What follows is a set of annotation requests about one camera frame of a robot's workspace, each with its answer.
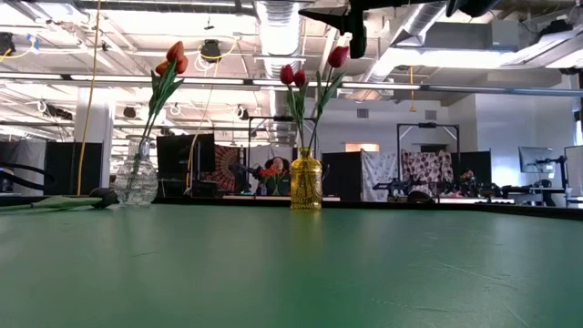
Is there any white pillar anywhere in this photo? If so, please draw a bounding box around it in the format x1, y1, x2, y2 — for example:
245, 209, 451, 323
74, 102, 114, 189

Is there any floral patterned cloth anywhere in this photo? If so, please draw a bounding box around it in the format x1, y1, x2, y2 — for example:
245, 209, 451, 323
400, 149, 455, 192

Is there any clear glass vase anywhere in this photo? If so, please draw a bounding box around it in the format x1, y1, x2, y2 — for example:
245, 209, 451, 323
113, 135, 159, 208

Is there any green table mat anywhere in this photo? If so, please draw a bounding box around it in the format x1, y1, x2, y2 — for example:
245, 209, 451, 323
0, 200, 583, 328

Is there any computer monitor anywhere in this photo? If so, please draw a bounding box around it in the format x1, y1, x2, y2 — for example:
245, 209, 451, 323
564, 145, 583, 197
518, 146, 556, 175

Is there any smooth silver ceiling duct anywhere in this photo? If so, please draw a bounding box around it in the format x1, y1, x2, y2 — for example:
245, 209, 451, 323
363, 0, 456, 83

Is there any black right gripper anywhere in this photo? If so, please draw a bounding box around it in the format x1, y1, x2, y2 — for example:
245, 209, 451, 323
298, 0, 502, 59

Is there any mandala tapestry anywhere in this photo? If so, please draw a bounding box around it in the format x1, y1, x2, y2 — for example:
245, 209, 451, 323
213, 144, 247, 192

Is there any black divider panel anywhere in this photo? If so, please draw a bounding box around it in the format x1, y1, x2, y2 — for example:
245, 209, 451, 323
45, 141, 105, 196
321, 151, 364, 202
453, 150, 493, 186

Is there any white patterned cloth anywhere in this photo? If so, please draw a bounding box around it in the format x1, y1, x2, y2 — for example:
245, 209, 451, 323
361, 149, 398, 202

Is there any black tulip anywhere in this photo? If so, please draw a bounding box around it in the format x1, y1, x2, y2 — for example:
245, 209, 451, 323
0, 187, 120, 213

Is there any red tulip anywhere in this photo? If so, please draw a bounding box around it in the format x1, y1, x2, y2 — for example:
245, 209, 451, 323
279, 63, 305, 151
307, 45, 351, 151
291, 67, 310, 151

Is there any yellow glass vase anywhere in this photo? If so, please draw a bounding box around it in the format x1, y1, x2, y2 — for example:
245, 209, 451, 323
290, 146, 323, 211

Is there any person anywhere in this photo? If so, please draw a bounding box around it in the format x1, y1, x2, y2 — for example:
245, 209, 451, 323
261, 157, 292, 197

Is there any yellow hanging cable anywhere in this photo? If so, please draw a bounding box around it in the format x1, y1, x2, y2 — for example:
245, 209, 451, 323
76, 0, 102, 197

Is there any orange tulip bunch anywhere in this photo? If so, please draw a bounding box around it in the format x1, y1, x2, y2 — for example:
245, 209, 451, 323
258, 167, 287, 197

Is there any long ceiling light strip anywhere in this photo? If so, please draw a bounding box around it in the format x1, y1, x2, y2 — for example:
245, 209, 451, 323
0, 71, 583, 97

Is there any black cable loop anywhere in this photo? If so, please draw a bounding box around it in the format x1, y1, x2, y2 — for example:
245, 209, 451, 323
0, 161, 56, 192

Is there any small domed object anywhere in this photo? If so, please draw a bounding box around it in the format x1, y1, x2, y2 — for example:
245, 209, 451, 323
406, 190, 435, 205

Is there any ribbed silver ceiling duct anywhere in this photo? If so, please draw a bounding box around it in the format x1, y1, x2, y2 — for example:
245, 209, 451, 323
253, 0, 307, 147

